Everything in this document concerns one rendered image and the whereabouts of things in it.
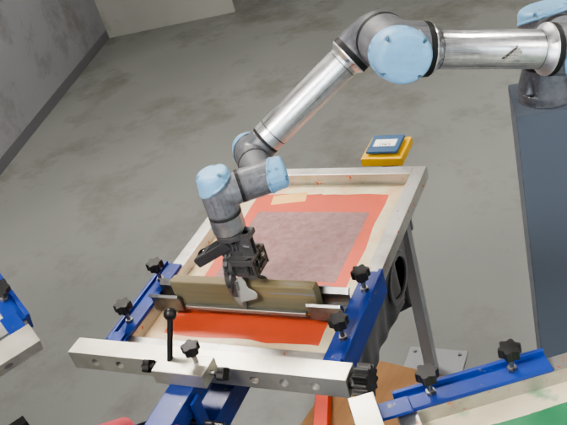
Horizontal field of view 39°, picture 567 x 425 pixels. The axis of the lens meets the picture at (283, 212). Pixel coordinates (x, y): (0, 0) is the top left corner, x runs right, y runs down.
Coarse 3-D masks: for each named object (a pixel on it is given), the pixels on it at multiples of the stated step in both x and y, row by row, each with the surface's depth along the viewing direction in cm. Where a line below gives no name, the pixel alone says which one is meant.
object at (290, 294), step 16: (176, 288) 195; (192, 288) 193; (208, 288) 191; (224, 288) 189; (256, 288) 185; (272, 288) 183; (288, 288) 181; (304, 288) 179; (224, 304) 192; (256, 304) 188; (272, 304) 186; (288, 304) 184; (304, 304) 182
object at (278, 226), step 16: (256, 208) 234; (272, 208) 232; (288, 208) 229; (304, 208) 227; (256, 224) 226; (272, 224) 224; (288, 224) 222; (304, 224) 220; (256, 240) 219; (272, 240) 218; (288, 240) 216; (272, 256) 211; (208, 272) 212; (272, 272) 205; (176, 320) 198; (192, 320) 197; (208, 320) 195; (224, 320) 193; (240, 320) 192; (192, 336) 191; (208, 336) 190; (224, 336) 188
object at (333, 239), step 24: (312, 216) 223; (336, 216) 220; (360, 216) 217; (312, 240) 213; (336, 240) 210; (360, 240) 207; (288, 264) 206; (312, 264) 204; (336, 264) 201; (240, 336) 187; (264, 336) 185; (288, 336) 183; (312, 336) 181
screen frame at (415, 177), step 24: (336, 168) 235; (360, 168) 231; (384, 168) 228; (408, 168) 225; (408, 192) 214; (408, 216) 208; (192, 240) 221; (384, 240) 199; (192, 264) 216; (384, 264) 191
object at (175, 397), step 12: (168, 396) 163; (180, 396) 162; (192, 396) 163; (204, 396) 168; (156, 408) 161; (168, 408) 160; (180, 408) 160; (156, 420) 158; (168, 420) 158; (180, 420) 159
